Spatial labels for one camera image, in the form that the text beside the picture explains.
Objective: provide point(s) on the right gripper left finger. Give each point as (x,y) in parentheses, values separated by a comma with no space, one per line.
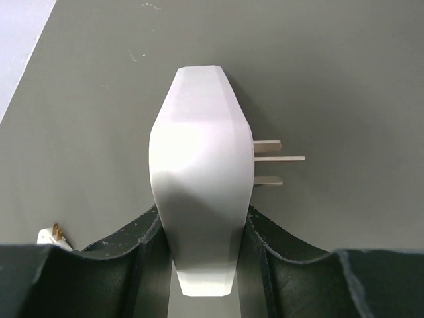
(126,274)

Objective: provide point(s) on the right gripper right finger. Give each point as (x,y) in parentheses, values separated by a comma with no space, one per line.
(279,275)

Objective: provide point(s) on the yellow plug adapter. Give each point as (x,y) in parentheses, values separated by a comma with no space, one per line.
(53,235)

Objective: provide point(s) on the white plug adapter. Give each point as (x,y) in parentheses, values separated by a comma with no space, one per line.
(201,162)

